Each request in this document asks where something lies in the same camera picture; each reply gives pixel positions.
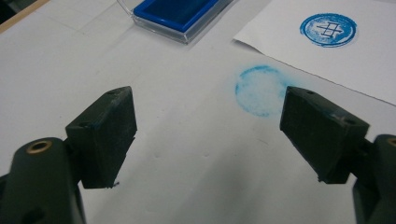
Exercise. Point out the white paper sheet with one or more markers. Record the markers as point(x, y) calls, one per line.
point(358, 62)

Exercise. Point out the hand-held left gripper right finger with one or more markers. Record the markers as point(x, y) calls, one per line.
point(320, 137)

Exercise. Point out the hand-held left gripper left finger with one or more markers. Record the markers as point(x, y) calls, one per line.
point(102, 140)

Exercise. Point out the large white board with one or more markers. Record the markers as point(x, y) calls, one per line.
point(186, 130)

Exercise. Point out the blue ink pad clear case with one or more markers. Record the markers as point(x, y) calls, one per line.
point(174, 12)

